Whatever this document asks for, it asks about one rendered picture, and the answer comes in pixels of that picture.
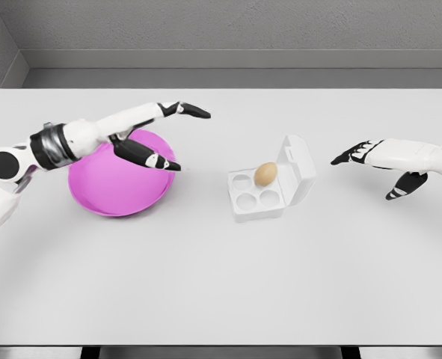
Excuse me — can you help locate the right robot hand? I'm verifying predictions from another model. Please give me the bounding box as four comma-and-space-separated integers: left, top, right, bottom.
330, 138, 431, 201

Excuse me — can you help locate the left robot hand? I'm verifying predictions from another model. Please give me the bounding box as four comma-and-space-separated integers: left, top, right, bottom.
95, 100, 212, 173

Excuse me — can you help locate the white egg box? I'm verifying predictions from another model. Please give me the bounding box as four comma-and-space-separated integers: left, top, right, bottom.
227, 135, 317, 224

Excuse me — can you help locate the brown egg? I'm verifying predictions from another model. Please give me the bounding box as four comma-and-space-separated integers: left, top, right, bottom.
254, 162, 278, 187

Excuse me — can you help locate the pink round plate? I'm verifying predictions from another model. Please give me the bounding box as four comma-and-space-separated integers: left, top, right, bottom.
67, 129, 177, 218

